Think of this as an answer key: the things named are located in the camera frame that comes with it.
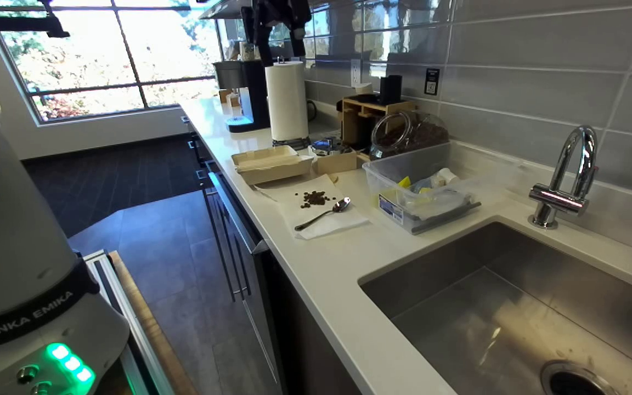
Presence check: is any wooden box organizer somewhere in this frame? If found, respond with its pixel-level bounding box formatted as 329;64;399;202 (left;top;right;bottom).
336;93;422;149

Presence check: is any white paper napkin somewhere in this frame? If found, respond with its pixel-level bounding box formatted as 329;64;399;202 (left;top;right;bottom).
257;170;371;242

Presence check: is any large window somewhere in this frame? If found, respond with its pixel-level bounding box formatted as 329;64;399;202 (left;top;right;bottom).
0;0;224;127

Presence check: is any wall power outlet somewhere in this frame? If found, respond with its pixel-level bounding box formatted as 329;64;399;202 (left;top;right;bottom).
422;65;444;99

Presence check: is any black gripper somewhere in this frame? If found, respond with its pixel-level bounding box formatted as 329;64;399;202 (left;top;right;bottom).
251;0;317;65

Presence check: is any wooden strip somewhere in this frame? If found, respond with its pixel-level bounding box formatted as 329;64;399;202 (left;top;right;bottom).
106;248;198;395

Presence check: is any sink drain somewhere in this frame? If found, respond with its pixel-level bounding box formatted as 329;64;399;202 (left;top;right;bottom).
538;357;619;395

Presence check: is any silver spoon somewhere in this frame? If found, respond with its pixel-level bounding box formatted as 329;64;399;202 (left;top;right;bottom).
293;195;354;232

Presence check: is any metal cabinet drawer handle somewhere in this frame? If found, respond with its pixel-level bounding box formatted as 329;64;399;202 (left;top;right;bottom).
204;166;269;257

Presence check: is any clear plastic bin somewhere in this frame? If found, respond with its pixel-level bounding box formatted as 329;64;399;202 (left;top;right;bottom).
360;138;484;237

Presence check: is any white paper towel roll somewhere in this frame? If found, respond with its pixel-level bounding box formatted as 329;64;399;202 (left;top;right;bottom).
264;60;311;143

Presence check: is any round wire rack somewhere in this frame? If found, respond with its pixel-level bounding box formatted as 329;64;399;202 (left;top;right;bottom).
367;107;452;160

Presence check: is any black overhead mount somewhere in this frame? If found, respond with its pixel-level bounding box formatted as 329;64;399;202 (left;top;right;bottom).
0;0;73;40

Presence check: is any chrome curved faucet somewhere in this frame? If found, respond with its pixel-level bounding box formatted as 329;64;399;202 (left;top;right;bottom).
526;123;602;231

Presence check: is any metal rail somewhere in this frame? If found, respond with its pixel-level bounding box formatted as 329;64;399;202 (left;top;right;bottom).
84;248;176;395

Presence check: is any wooden cutting board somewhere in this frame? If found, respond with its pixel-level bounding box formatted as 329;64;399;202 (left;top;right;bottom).
230;143;370;188

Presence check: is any small white bottle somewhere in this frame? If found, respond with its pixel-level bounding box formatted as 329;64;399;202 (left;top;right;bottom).
430;166;461;191

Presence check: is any stainless steel sink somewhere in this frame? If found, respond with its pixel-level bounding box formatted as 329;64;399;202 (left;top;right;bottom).
359;217;632;395

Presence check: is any clear plastic container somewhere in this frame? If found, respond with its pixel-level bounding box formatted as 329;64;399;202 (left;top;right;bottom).
378;188;478;232

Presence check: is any black cup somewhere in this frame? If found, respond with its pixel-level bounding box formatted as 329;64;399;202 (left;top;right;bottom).
378;73;407;107

